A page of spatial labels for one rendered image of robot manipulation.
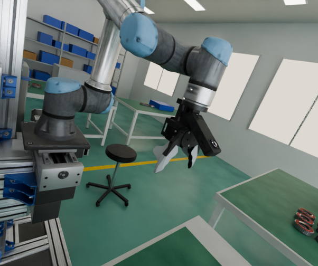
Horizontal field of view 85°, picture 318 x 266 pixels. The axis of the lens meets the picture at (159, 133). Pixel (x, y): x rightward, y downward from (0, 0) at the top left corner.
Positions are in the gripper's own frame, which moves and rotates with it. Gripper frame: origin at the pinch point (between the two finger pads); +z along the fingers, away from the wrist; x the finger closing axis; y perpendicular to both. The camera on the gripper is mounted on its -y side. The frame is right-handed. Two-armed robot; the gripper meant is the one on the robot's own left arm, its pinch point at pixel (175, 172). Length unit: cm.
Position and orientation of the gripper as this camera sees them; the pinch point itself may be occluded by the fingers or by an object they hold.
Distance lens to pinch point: 51.3
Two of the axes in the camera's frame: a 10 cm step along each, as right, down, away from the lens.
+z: -3.1, 9.1, 2.8
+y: -6.0, -4.2, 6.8
